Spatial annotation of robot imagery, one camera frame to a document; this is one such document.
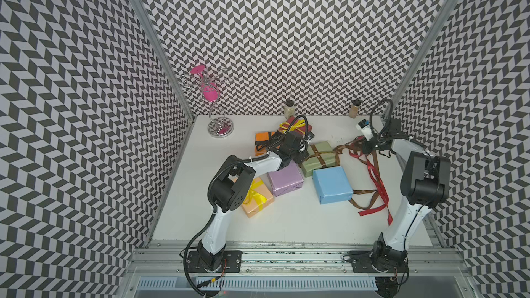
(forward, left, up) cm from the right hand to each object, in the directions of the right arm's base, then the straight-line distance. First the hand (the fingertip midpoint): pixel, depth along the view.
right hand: (357, 144), depth 99 cm
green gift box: (-6, +18, 0) cm, 19 cm away
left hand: (-1, +28, 0) cm, 28 cm away
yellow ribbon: (-25, +49, +1) cm, 55 cm away
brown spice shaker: (+25, -4, 0) cm, 26 cm away
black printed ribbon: (+2, +41, +2) cm, 42 cm away
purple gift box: (-19, +35, +1) cm, 40 cm away
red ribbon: (-1, 0, -6) cm, 6 cm away
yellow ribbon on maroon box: (+12, +35, 0) cm, 37 cm away
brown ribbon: (-4, +11, 0) cm, 12 cm away
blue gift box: (-20, +15, -2) cm, 25 cm away
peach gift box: (-31, +49, +1) cm, 58 cm away
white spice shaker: (+23, +32, +2) cm, 39 cm away
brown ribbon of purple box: (-22, -4, -6) cm, 23 cm away
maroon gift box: (+10, +26, +1) cm, 27 cm away
